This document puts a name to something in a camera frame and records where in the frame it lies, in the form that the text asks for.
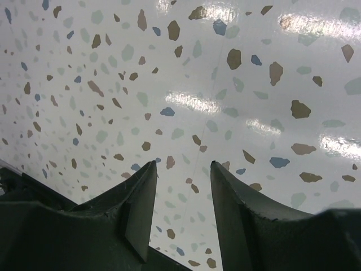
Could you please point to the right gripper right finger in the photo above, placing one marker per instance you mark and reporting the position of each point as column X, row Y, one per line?
column 256, row 232

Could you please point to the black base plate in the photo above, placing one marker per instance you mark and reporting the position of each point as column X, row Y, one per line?
column 34, row 186

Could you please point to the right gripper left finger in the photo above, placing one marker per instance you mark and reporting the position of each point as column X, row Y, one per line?
column 84, row 226

